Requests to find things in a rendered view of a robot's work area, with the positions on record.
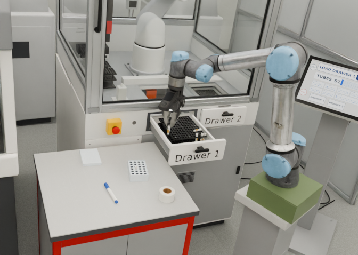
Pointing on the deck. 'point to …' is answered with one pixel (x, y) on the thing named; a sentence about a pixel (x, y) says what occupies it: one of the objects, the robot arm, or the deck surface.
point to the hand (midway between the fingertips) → (168, 125)
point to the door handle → (99, 10)
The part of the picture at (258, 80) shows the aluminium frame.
